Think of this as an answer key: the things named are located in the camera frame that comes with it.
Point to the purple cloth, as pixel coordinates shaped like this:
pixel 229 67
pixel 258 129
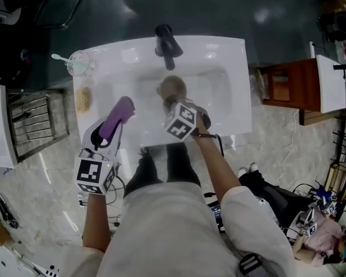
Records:
pixel 116 115

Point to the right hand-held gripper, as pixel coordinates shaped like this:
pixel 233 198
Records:
pixel 181 121

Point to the brown wooden cabinet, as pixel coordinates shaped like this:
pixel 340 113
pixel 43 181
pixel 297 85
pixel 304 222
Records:
pixel 291 82

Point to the black device with screen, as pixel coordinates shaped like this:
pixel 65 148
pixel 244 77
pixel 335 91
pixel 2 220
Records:
pixel 217 212

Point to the person's white shirt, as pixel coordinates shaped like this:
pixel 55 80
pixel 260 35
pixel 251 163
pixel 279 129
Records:
pixel 167 229

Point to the black chair frame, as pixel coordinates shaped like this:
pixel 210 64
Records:
pixel 72 7

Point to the brown wooden bowl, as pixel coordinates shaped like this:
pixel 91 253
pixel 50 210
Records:
pixel 173 86

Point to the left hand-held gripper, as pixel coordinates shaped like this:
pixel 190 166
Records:
pixel 95 170

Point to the person's left forearm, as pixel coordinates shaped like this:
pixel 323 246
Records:
pixel 95 224

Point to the clear glass cup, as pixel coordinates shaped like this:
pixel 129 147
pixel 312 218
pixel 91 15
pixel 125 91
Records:
pixel 81 63

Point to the small black faucet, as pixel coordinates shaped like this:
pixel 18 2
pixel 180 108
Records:
pixel 341 67

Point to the person's black trousers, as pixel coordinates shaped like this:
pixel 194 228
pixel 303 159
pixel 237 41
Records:
pixel 178 163

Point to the tan scrubbing sponge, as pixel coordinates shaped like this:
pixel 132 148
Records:
pixel 84 99

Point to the black pliers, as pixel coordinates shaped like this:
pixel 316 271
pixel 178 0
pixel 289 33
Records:
pixel 5 212

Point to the white ceramic sink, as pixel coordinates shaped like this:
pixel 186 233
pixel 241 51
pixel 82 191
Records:
pixel 150 59

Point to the person's right forearm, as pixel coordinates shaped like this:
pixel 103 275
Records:
pixel 216 160

